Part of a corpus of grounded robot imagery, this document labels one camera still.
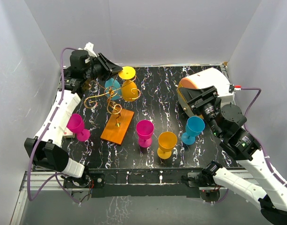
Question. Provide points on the white round drawer cabinet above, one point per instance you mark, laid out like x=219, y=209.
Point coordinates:
x=200, y=80

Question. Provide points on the gold wire wine glass rack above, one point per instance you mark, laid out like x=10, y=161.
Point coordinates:
x=119, y=121

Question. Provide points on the pink wine glass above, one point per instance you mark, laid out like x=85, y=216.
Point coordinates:
x=76, y=126
x=145, y=130

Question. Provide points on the teal wine glass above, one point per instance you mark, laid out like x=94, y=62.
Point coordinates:
x=113, y=89

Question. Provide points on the blue wine glass right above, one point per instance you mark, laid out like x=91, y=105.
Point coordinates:
x=194, y=127

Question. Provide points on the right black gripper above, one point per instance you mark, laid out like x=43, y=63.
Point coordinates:
x=194, y=96

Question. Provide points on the small white red box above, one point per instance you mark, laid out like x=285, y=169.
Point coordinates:
x=68, y=134

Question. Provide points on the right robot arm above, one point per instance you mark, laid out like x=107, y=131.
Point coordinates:
x=226, y=123

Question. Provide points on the yellow wine glass front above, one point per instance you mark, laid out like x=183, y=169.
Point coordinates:
x=167, y=141

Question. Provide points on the yellow wine glass back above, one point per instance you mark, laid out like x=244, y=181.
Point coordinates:
x=129, y=90

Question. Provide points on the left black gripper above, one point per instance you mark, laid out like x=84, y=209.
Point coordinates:
x=113, y=68

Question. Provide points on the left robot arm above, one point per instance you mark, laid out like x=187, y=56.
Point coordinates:
x=44, y=149

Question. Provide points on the yellow wine glass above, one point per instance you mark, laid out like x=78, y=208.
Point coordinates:
x=129, y=90
x=167, y=141

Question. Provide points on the aluminium front rail frame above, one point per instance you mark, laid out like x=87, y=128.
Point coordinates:
x=124, y=182

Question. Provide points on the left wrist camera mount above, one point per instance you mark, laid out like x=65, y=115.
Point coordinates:
x=89, y=47

